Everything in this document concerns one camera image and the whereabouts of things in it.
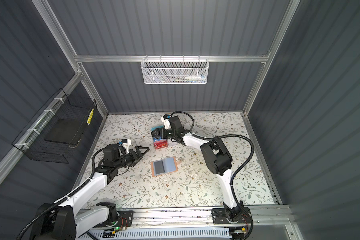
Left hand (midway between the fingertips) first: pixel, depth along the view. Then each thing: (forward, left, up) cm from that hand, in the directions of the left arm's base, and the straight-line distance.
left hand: (146, 152), depth 82 cm
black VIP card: (-3, -6, -14) cm, 15 cm away
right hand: (+15, -5, -3) cm, 16 cm away
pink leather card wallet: (-3, -9, -14) cm, 17 cm away
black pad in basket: (+8, +41, +11) cm, 43 cm away
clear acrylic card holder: (+13, -12, -10) cm, 21 cm away
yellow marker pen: (+18, +31, +12) cm, 37 cm away
